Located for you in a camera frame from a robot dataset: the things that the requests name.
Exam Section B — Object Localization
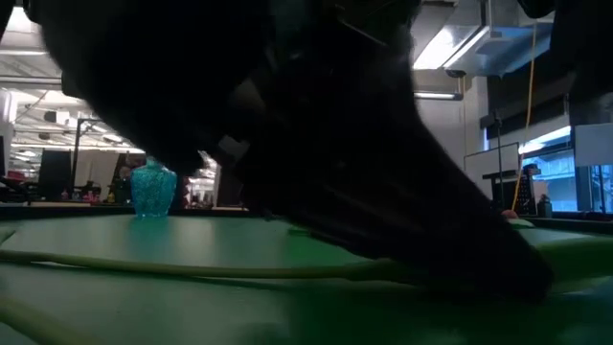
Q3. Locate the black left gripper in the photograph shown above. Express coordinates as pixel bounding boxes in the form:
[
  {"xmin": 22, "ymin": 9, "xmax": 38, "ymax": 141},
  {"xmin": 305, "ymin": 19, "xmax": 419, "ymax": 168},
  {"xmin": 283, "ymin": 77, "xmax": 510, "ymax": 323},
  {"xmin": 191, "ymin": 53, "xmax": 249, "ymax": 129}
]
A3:
[{"xmin": 215, "ymin": 0, "xmax": 446, "ymax": 212}]

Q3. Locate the blue glass vase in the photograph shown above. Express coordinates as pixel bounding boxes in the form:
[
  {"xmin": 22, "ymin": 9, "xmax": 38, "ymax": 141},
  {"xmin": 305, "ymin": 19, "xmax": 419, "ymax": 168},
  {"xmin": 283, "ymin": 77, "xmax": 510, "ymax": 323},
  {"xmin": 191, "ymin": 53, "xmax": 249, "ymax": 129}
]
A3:
[{"xmin": 129, "ymin": 155, "xmax": 178, "ymax": 219}]

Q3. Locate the black standing desk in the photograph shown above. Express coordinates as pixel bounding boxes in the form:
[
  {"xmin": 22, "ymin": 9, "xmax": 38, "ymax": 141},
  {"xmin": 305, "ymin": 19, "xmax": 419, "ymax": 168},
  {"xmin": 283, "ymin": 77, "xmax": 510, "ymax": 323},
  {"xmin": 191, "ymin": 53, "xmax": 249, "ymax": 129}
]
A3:
[{"xmin": 481, "ymin": 167, "xmax": 542, "ymax": 216}]

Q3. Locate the black perforated rack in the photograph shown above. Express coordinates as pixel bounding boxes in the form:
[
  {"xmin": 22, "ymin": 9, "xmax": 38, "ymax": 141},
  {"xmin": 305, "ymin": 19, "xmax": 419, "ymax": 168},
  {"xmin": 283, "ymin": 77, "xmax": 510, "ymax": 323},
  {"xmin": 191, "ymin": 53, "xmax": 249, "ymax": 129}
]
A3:
[{"xmin": 518, "ymin": 177, "xmax": 538, "ymax": 216}]

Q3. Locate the ceiling light strip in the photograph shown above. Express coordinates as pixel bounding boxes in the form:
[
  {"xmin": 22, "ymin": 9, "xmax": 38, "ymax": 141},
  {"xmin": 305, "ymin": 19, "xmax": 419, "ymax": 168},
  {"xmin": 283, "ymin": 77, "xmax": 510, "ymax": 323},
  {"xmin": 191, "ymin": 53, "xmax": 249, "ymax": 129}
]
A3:
[{"xmin": 414, "ymin": 90, "xmax": 465, "ymax": 102}]

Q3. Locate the white ceiling air unit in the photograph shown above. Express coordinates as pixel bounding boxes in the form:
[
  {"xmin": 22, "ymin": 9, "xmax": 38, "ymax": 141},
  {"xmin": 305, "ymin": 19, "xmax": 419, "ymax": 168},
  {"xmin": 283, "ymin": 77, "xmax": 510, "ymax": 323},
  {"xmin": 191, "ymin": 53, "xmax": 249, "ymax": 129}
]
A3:
[{"xmin": 412, "ymin": 0, "xmax": 556, "ymax": 78}]

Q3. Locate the white sheet panel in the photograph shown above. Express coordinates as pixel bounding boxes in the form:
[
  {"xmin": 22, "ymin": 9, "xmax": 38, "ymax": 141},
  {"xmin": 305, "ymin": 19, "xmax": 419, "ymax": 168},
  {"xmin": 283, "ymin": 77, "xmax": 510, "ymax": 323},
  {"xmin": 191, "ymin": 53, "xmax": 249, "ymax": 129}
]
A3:
[{"xmin": 573, "ymin": 123, "xmax": 613, "ymax": 168}]

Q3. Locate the green table mat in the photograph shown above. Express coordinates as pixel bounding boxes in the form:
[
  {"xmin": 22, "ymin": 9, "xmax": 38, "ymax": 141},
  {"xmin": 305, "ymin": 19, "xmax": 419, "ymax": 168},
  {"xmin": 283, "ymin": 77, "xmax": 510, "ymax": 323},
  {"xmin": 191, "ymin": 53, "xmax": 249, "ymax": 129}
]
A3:
[{"xmin": 0, "ymin": 214, "xmax": 613, "ymax": 345}]

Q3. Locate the black monitor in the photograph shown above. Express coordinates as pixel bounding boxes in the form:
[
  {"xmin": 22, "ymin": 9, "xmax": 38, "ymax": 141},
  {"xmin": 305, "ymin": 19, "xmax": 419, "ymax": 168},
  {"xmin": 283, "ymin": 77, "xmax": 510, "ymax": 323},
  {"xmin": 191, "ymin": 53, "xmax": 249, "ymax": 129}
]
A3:
[{"xmin": 37, "ymin": 149, "xmax": 73, "ymax": 200}]

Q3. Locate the black gantry frame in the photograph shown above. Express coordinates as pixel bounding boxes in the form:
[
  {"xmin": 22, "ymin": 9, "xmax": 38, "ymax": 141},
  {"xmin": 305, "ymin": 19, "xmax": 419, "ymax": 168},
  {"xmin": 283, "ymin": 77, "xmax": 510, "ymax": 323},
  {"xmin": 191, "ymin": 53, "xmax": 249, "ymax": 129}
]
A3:
[{"xmin": 71, "ymin": 117, "xmax": 104, "ymax": 202}]

